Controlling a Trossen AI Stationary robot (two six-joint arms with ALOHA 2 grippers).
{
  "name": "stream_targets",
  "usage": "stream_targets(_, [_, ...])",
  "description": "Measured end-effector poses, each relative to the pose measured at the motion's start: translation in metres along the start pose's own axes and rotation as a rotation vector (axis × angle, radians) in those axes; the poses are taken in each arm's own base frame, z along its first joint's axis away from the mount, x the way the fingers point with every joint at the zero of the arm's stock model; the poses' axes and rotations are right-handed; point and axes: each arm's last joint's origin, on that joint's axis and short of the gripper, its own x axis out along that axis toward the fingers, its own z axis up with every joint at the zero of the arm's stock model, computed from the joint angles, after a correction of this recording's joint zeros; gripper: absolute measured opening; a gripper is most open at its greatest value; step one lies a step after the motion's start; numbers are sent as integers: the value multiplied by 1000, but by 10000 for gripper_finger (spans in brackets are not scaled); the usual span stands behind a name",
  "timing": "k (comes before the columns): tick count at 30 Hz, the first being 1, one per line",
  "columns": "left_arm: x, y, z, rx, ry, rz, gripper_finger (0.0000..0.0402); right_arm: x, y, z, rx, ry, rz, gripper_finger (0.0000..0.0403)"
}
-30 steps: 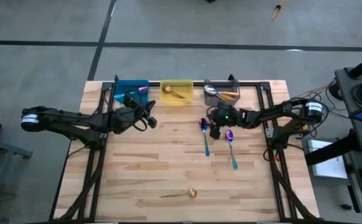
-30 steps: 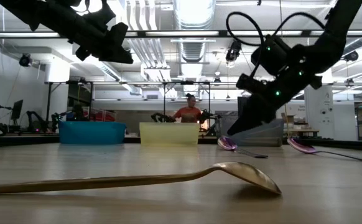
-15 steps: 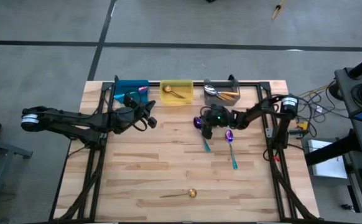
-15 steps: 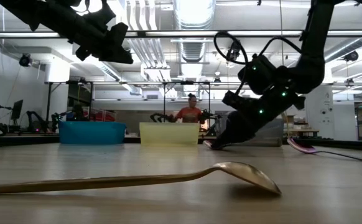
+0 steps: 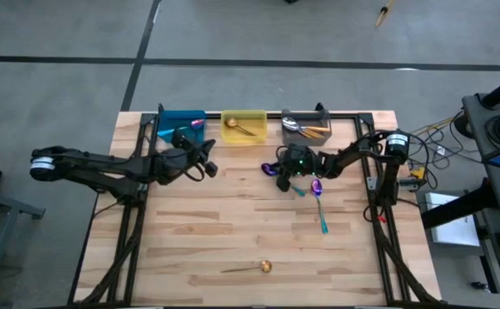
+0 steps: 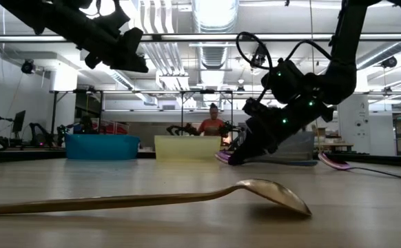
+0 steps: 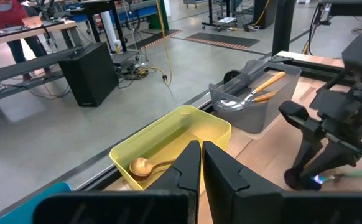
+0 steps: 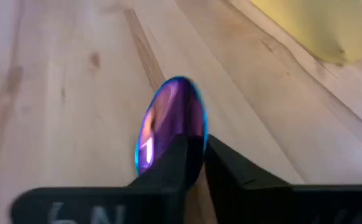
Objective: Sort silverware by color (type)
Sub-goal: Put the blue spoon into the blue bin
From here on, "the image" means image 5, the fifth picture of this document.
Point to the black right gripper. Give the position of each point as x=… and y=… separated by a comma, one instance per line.
x=301, y=159

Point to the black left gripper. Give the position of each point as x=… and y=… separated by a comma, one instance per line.
x=177, y=165

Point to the iridescent purple teal spoon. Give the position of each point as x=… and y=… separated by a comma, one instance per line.
x=197, y=123
x=269, y=168
x=316, y=186

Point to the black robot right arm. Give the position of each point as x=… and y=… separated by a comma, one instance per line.
x=349, y=156

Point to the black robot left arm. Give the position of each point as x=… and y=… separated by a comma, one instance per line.
x=104, y=165

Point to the grey plastic bin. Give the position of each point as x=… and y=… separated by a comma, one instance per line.
x=290, y=139

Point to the blue plastic bin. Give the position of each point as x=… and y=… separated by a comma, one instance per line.
x=168, y=120

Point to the yellow plastic bin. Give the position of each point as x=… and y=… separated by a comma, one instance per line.
x=254, y=120

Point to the red connector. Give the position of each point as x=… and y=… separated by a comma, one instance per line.
x=381, y=219

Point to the yellow connector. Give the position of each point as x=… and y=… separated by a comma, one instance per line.
x=418, y=173

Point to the white box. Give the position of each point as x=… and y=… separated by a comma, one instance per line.
x=452, y=227

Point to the grey metal side table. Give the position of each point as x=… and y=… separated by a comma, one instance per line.
x=14, y=205

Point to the grey equipment cart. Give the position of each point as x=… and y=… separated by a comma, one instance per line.
x=475, y=129

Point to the small black floor object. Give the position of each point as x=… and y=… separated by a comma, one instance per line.
x=479, y=286

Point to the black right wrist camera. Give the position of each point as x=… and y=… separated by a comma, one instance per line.
x=283, y=183

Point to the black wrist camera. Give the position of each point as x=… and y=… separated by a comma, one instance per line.
x=283, y=183
x=211, y=168

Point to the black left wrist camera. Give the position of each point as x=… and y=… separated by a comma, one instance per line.
x=211, y=168

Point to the black aluminium table frame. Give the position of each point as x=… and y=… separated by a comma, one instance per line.
x=214, y=115

